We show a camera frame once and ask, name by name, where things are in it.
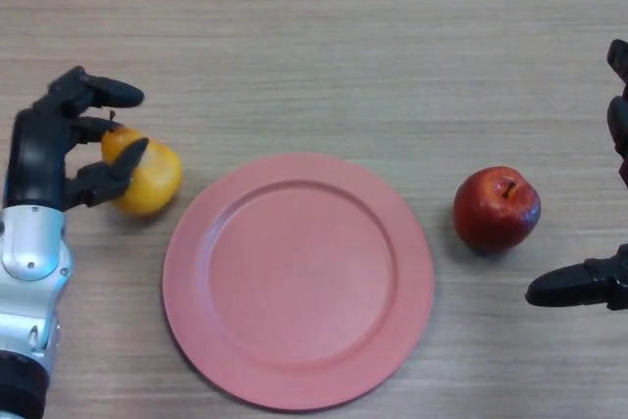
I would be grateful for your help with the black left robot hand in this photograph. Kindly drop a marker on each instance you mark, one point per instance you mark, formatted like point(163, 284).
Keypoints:
point(36, 159)

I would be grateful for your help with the pink round plate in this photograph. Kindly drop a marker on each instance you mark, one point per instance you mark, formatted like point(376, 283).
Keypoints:
point(299, 281)

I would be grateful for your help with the yellow pear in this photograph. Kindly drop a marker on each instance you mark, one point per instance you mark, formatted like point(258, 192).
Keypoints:
point(157, 178)

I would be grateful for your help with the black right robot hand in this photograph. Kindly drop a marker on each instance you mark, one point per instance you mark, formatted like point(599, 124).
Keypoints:
point(579, 286)

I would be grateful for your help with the red apple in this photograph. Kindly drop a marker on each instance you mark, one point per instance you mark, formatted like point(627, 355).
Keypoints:
point(490, 213)

